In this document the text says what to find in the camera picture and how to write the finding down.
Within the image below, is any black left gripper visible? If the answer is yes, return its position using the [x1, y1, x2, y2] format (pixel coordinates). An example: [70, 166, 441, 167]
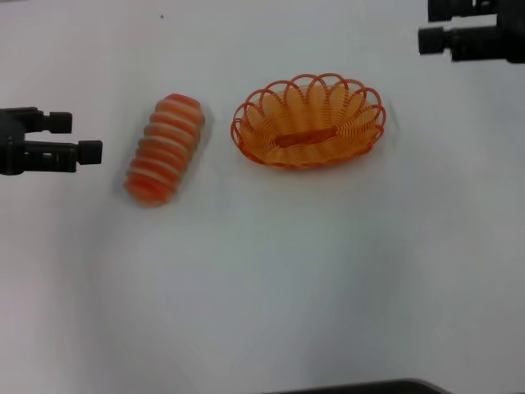
[0, 107, 103, 176]

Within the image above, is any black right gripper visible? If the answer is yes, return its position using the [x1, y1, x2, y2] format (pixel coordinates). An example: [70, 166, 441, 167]
[418, 0, 525, 65]

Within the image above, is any orange white striped bread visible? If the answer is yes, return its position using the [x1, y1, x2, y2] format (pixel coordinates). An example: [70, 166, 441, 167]
[122, 93, 206, 208]

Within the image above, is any orange woven plastic basket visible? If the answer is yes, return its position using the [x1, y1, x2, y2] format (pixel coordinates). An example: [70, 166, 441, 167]
[230, 73, 387, 172]

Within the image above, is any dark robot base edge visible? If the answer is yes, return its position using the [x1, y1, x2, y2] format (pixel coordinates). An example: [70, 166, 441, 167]
[262, 378, 452, 394]

